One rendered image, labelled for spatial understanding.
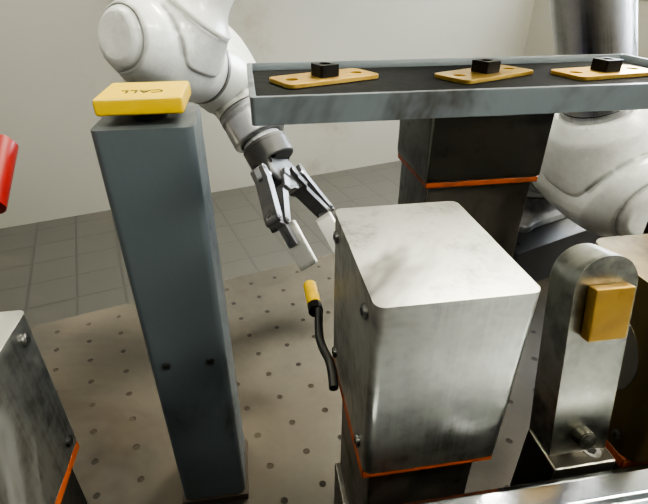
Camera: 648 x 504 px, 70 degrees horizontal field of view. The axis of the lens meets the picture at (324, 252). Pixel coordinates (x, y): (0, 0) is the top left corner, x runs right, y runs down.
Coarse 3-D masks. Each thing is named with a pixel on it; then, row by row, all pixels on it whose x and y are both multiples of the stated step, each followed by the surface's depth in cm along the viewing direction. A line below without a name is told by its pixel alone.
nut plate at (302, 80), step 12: (312, 72) 37; (324, 72) 36; (336, 72) 36; (348, 72) 38; (360, 72) 39; (372, 72) 38; (288, 84) 34; (300, 84) 34; (312, 84) 35; (324, 84) 35
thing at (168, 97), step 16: (112, 96) 32; (128, 96) 32; (144, 96) 32; (160, 96) 32; (176, 96) 32; (96, 112) 32; (112, 112) 32; (128, 112) 32; (144, 112) 32; (160, 112) 32; (176, 112) 33
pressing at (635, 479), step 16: (560, 480) 24; (576, 480) 24; (592, 480) 24; (608, 480) 24; (624, 480) 24; (640, 480) 24; (448, 496) 24; (464, 496) 24; (480, 496) 24; (496, 496) 24; (512, 496) 24; (528, 496) 24; (544, 496) 24; (560, 496) 24; (576, 496) 24; (592, 496) 24; (608, 496) 24; (624, 496) 24; (640, 496) 24
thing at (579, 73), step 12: (600, 60) 38; (612, 60) 38; (552, 72) 39; (564, 72) 38; (576, 72) 39; (588, 72) 38; (600, 72) 38; (612, 72) 38; (624, 72) 38; (636, 72) 38
